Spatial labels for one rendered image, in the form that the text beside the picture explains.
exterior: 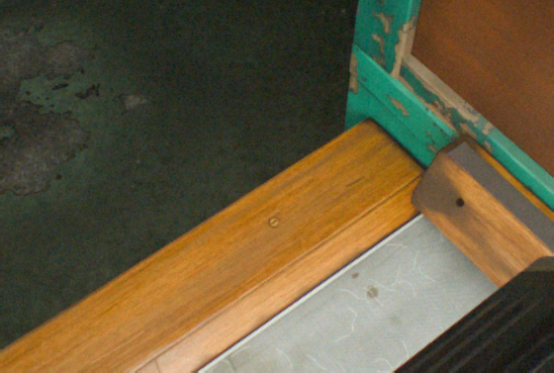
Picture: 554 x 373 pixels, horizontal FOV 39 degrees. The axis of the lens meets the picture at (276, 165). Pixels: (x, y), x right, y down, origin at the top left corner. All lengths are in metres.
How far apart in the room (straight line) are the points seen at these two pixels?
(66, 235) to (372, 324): 1.05
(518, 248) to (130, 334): 0.35
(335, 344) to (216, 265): 0.13
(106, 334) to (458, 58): 0.40
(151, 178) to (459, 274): 1.06
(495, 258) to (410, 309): 0.10
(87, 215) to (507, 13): 1.23
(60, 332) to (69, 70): 1.28
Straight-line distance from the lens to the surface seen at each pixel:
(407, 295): 0.78
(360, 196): 0.80
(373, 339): 0.76
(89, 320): 0.76
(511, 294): 0.43
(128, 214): 1.71
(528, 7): 0.64
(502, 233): 0.71
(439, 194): 0.74
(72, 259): 1.68
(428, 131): 0.80
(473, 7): 0.68
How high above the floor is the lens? 1.44
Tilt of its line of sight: 56 degrees down
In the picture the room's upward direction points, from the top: 1 degrees counter-clockwise
